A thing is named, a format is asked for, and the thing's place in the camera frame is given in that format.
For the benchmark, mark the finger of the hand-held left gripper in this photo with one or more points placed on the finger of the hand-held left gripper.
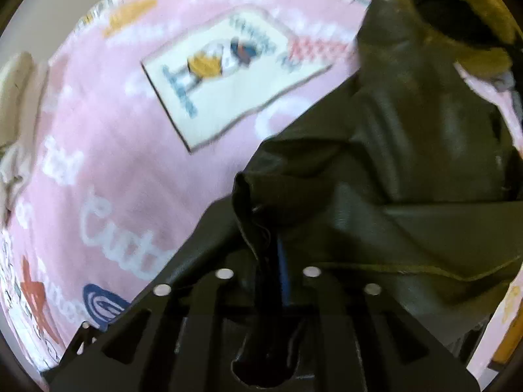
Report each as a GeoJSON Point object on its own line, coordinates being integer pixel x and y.
{"type": "Point", "coordinates": [77, 341]}

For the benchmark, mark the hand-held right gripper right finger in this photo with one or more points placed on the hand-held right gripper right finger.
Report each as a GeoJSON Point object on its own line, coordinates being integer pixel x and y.
{"type": "Point", "coordinates": [283, 273]}

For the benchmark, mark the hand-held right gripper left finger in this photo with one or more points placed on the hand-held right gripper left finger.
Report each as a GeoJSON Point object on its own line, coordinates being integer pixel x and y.
{"type": "Point", "coordinates": [220, 294]}

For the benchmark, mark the dark olive jacket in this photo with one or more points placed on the dark olive jacket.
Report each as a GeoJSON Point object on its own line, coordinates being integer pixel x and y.
{"type": "Point", "coordinates": [388, 151]}

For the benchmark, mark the pink printed blanket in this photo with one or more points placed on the pink printed blanket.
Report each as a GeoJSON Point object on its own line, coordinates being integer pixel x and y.
{"type": "Point", "coordinates": [122, 171]}

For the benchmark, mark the cream pillow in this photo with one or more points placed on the cream pillow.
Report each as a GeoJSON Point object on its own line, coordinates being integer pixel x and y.
{"type": "Point", "coordinates": [20, 130]}

